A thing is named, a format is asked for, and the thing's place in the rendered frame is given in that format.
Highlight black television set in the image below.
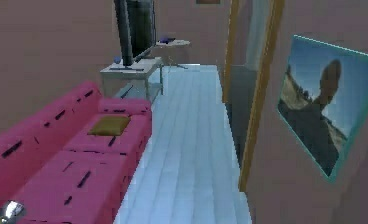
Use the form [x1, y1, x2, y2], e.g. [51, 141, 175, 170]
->
[109, 0, 157, 72]

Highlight shiny silver round object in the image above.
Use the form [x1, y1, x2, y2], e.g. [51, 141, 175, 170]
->
[0, 199, 28, 224]

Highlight round pale side table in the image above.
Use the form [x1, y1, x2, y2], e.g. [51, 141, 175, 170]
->
[154, 38, 192, 70]

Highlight pale television stand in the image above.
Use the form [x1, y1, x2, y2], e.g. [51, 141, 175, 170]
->
[99, 56, 165, 104]

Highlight pink sofa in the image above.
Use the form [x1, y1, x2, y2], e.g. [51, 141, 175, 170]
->
[0, 80, 153, 224]

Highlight mustard yellow cushion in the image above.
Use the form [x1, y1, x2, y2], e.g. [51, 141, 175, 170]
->
[87, 115, 132, 137]

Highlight teal framed landscape picture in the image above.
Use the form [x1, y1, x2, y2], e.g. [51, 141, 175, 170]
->
[276, 34, 368, 183]

